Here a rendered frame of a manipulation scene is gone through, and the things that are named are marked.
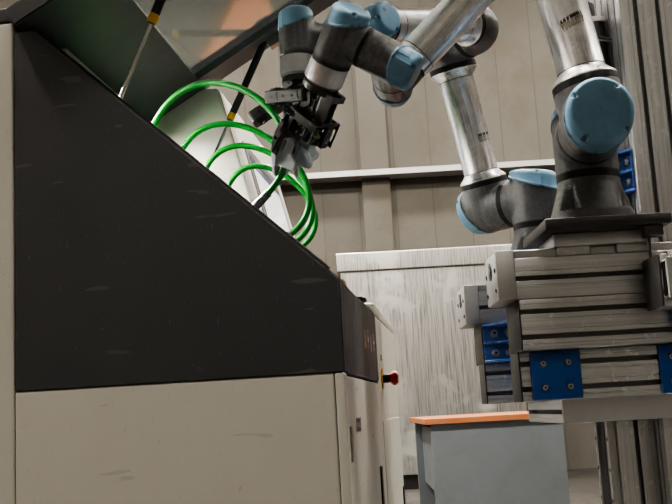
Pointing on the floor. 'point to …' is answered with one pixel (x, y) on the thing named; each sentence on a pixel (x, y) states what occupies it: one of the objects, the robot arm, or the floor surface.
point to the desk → (490, 459)
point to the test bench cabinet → (187, 443)
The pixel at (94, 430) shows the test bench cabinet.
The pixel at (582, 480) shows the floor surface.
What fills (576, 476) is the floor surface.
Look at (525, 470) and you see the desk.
